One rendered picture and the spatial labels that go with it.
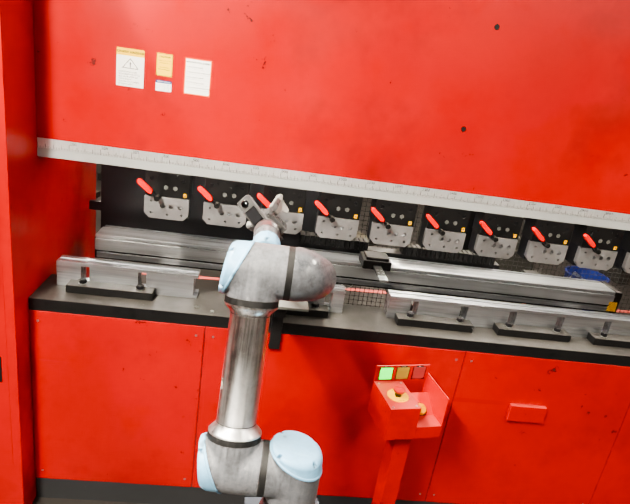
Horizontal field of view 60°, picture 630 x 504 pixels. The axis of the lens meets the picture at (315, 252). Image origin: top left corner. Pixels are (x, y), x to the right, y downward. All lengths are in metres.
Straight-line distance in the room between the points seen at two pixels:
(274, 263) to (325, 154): 0.84
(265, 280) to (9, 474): 1.53
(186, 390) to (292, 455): 0.99
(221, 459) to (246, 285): 0.36
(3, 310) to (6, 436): 0.50
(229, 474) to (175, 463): 1.14
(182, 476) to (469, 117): 1.74
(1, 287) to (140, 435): 0.76
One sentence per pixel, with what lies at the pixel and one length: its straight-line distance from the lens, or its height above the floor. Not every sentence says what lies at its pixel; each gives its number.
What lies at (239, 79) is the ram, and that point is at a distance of 1.85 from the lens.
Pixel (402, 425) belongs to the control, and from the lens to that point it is 1.85.
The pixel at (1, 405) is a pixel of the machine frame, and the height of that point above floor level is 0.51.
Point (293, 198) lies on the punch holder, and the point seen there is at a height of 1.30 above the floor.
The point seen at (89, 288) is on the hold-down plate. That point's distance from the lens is 2.08.
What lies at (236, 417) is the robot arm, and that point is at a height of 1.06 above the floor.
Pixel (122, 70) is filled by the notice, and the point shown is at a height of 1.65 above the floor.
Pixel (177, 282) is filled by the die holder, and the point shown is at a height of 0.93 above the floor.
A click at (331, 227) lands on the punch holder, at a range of 1.94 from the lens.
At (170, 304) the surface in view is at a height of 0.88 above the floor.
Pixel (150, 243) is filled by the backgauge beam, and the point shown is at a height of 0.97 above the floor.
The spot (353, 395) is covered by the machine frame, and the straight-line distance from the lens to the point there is 2.15.
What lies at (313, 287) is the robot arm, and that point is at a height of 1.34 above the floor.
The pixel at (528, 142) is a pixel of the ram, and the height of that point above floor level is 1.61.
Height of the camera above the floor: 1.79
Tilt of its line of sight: 20 degrees down
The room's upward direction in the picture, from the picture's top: 9 degrees clockwise
